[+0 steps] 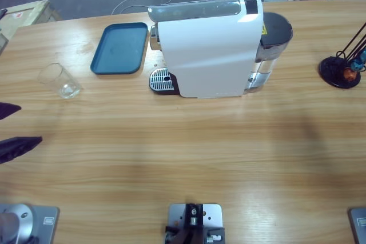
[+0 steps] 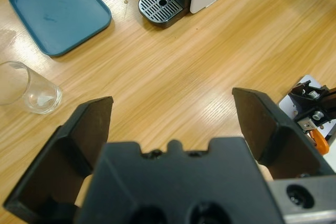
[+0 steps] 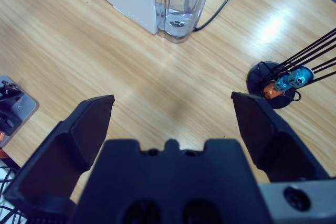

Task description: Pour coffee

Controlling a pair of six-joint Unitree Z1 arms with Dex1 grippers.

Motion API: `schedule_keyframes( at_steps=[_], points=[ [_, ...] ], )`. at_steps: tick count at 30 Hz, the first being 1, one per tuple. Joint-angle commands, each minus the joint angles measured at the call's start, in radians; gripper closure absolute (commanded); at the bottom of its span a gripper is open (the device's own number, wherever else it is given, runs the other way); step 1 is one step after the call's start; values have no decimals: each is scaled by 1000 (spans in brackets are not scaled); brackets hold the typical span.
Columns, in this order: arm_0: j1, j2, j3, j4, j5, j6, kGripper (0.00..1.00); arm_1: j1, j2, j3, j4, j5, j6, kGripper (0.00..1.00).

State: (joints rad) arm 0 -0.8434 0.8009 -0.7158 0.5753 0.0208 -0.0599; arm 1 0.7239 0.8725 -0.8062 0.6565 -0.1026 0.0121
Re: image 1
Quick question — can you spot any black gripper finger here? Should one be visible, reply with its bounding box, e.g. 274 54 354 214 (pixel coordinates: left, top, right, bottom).
0 136 43 165
0 102 22 121

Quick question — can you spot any clear drinking glass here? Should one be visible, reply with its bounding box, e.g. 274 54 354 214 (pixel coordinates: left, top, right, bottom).
37 62 82 99

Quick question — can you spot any white capsule coffee machine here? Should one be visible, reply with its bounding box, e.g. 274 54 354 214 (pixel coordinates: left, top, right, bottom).
148 0 264 99

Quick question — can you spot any orange coffee capsule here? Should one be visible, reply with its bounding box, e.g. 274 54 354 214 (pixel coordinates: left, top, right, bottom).
344 67 357 81

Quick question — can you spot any blue coffee capsule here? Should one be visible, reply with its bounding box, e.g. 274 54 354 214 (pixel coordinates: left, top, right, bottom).
351 57 366 71

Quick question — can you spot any wooden crate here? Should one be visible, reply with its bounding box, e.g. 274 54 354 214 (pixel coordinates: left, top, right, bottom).
0 0 62 55

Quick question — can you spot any blue plastic tray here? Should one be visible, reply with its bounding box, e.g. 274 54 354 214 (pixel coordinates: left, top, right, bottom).
90 22 150 75

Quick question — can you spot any clear water tank dark lid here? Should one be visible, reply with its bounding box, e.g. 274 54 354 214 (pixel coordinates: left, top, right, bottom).
251 11 294 92

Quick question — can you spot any black capsule holder with rods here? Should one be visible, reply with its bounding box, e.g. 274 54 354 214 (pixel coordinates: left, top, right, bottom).
318 21 366 89

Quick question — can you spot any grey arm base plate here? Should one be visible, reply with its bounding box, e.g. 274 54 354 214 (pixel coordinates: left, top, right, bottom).
0 203 61 244
347 207 366 244

